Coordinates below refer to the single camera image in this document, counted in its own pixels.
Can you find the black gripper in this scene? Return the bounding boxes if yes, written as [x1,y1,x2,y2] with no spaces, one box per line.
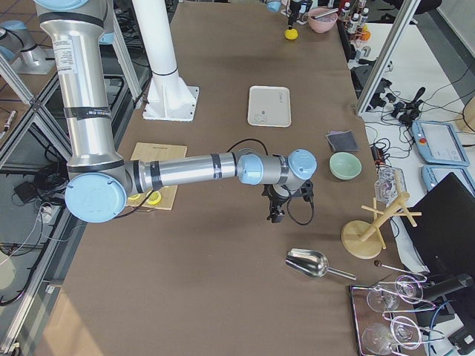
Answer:
[287,0,302,30]
[262,180,314,223]

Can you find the aluminium frame post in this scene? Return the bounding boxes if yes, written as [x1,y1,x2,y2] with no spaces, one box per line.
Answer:
[355,0,421,116]

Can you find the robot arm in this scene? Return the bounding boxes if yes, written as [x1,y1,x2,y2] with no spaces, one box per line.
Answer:
[36,1,318,223]
[264,0,313,30]

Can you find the yellow lemon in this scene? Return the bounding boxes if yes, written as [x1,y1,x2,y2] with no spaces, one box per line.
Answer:
[284,28,299,41]

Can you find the white rabbit tray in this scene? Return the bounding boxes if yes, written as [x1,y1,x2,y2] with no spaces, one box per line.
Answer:
[247,85,292,128]

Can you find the metal scoop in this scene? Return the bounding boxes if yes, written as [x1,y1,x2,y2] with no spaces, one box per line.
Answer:
[285,248,356,281]

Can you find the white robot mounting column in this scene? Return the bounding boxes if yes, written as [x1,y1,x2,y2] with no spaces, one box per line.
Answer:
[133,0,199,122]

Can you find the black monitor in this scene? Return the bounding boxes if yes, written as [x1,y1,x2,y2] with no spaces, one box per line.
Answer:
[404,173,474,276]

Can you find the wooden cup tree stand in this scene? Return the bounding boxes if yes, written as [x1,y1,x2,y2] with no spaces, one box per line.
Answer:
[341,189,422,259]

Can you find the wooden cutting board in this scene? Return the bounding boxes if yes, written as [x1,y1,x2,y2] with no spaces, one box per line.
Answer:
[131,142,187,211]

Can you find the pink bowl with ice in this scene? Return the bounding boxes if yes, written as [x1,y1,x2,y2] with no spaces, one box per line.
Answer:
[308,7,338,33]

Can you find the blue teach pendant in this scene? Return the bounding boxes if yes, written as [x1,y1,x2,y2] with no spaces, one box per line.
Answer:
[422,165,471,191]
[411,120,470,167]

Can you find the clear glass mug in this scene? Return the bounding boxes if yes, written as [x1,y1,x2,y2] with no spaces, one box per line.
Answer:
[374,168,406,205]

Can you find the green ceramic bowl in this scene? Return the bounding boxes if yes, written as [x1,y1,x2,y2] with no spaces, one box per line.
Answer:
[329,152,362,180]

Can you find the grey folded cloth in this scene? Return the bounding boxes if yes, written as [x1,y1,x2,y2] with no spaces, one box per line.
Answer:
[326,131,359,153]

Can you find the wine glass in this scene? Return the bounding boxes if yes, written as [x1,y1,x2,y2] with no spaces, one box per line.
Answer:
[367,274,423,313]
[361,316,422,355]

